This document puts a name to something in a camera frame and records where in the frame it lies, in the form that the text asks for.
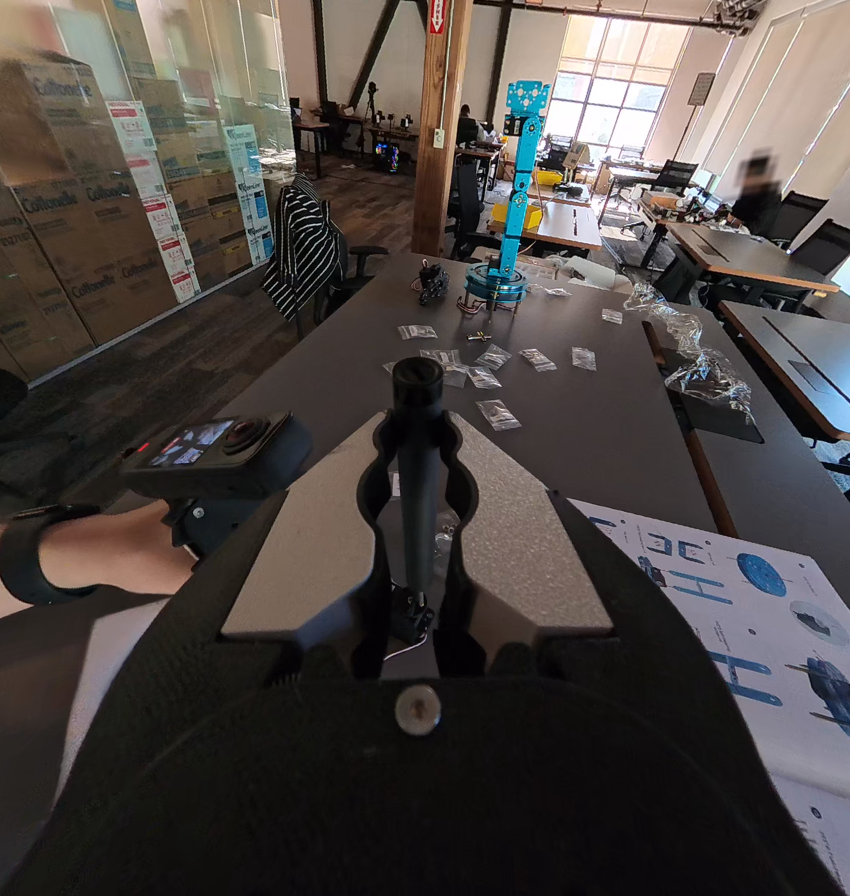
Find crumpled clear plastic wrap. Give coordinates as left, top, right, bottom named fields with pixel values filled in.
left=624, top=283, right=756, bottom=424

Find small black servo motor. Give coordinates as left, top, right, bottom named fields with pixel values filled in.
left=383, top=584, right=438, bottom=662

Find white sign on stand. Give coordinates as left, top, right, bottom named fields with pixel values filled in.
left=669, top=72, right=717, bottom=163

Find black screwdriver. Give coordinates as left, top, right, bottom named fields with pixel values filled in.
left=390, top=357, right=446, bottom=610

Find stack of cardboard boxes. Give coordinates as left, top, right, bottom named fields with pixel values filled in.
left=0, top=0, right=293, bottom=382

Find black-and-white striped jacket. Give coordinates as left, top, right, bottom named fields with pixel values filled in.
left=260, top=174, right=348, bottom=322

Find scattered small screw bags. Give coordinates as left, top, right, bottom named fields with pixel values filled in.
left=382, top=283, right=625, bottom=561

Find small black claw assembly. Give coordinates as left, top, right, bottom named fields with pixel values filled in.
left=414, top=262, right=450, bottom=307

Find white packing material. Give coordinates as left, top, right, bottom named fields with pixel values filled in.
left=564, top=255, right=637, bottom=289

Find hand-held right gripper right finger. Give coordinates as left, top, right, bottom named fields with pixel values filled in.
left=438, top=412, right=615, bottom=678

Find person's left hand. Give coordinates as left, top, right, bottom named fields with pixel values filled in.
left=43, top=500, right=202, bottom=597

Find dark wood-edged desk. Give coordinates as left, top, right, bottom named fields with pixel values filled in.
left=666, top=223, right=840, bottom=295
left=719, top=301, right=850, bottom=449
left=488, top=199, right=603, bottom=253
left=642, top=318, right=850, bottom=603

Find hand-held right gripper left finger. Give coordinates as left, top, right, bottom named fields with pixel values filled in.
left=220, top=409, right=400, bottom=678

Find wooden support post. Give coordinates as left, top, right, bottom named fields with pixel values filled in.
left=411, top=0, right=475, bottom=259

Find black wristwatch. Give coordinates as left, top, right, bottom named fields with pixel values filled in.
left=0, top=504, right=103, bottom=606

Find dark grey desk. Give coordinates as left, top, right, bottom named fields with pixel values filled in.
left=0, top=253, right=737, bottom=896

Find multi-pane window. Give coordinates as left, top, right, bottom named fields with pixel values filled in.
left=545, top=14, right=685, bottom=162

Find white foam packing frame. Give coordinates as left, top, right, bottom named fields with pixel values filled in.
left=47, top=598, right=188, bottom=792

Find assembly instruction booklet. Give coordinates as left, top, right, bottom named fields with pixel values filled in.
left=568, top=498, right=850, bottom=896

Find metal ceiling pipes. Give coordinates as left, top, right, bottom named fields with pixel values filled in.
left=712, top=0, right=756, bottom=36

